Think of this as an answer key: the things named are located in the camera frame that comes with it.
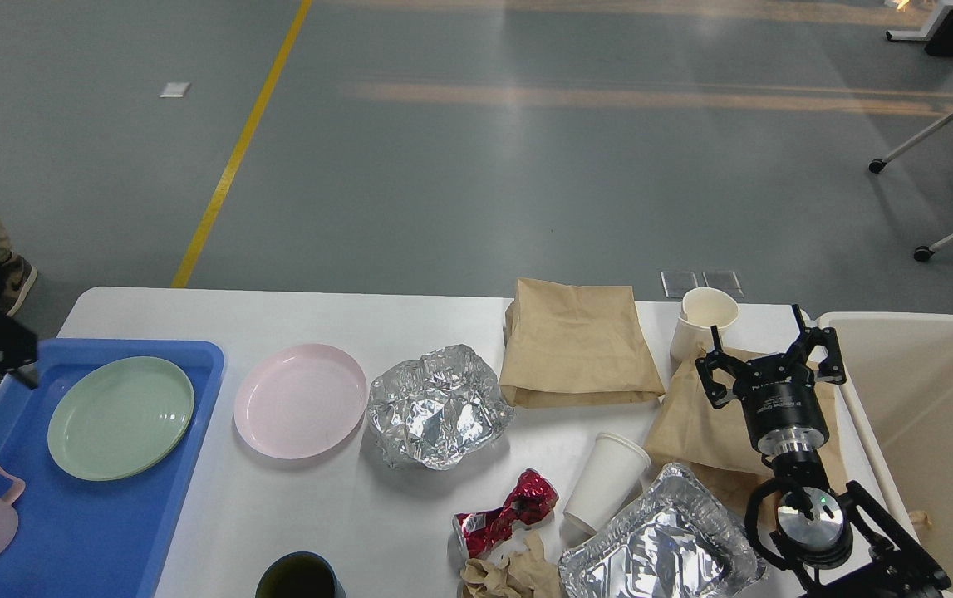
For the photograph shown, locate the pink plate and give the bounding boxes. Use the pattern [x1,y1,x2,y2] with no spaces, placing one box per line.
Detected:
[233,343,367,459]

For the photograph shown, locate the aluminium foil tray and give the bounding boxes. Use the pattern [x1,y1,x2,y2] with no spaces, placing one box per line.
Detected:
[558,463,766,597]

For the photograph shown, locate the crumpled aluminium foil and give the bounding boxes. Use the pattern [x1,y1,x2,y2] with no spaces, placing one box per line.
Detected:
[366,344,515,472]

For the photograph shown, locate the white paper cup lying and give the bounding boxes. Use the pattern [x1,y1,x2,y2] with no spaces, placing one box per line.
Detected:
[564,432,651,535]

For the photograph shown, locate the crumpled brown paper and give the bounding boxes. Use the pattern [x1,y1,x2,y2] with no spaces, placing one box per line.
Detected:
[459,531,566,597]

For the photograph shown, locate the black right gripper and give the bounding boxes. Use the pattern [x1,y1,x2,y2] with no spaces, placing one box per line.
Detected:
[695,305,847,458]

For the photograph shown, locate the beige plastic bin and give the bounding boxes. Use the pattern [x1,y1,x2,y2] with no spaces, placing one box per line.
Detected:
[819,311,953,596]

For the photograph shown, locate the floor outlet plates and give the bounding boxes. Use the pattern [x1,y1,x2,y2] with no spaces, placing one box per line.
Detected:
[660,270,745,300]

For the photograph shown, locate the green plate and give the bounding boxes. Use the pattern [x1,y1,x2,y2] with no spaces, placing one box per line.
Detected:
[47,356,195,482]

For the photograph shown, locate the crushed red can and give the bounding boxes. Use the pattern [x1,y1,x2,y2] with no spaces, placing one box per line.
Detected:
[452,468,560,559]

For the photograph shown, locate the white desk leg far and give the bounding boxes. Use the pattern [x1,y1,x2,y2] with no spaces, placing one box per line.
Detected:
[885,1,953,57]

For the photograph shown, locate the white paper cup upright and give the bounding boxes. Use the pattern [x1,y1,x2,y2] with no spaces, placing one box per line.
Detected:
[670,287,739,363]

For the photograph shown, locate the blue plastic tray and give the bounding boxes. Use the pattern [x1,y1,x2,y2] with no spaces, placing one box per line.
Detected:
[0,338,225,597]

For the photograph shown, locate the dark teal mug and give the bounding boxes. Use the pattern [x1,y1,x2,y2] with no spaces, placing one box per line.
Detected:
[253,551,347,597]

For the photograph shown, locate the brown paper bag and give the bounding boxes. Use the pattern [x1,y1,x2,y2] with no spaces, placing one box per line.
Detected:
[643,341,846,518]
[499,277,666,409]

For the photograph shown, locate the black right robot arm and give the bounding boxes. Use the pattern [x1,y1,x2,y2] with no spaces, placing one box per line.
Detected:
[694,306,951,597]

